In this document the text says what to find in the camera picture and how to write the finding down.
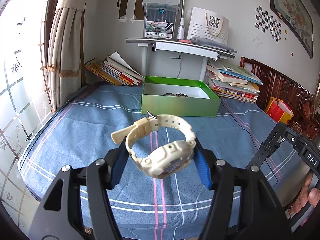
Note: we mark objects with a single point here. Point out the right stack of books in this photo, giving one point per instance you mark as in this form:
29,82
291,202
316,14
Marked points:
232,81

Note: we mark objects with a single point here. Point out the white bed desk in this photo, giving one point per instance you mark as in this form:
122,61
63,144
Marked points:
181,48

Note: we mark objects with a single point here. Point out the red yellow gift bag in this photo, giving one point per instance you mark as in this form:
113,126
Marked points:
279,111

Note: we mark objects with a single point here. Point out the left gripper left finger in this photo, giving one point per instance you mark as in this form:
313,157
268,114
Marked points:
116,160

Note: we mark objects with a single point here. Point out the black wrist watch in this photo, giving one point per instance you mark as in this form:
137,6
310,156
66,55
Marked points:
269,146

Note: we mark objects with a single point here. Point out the small white spray bottle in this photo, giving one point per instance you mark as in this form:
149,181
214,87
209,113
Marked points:
181,29

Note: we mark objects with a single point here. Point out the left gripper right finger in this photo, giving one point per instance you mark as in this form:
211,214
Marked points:
204,160

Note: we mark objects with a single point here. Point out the left stack of books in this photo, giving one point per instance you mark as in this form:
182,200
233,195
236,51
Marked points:
114,70

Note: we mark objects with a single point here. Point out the dark wooden headboard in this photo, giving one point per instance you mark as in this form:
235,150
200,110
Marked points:
299,99

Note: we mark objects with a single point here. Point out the clear marker pen box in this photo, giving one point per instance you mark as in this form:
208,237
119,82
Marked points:
159,21

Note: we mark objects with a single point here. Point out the framed embroidery picture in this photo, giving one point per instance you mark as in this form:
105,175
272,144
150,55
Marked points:
295,15

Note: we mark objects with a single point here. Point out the white paper bag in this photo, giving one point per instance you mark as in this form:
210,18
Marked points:
208,25

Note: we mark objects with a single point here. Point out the beige curtain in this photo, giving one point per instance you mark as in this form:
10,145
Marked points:
65,65

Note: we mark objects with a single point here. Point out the person's right hand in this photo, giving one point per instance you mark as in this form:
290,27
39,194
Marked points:
306,196

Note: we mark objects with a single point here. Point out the green cardboard box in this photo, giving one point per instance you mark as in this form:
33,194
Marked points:
193,97

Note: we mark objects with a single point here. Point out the stack of books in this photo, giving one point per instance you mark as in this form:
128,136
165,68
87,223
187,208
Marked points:
114,70
232,81

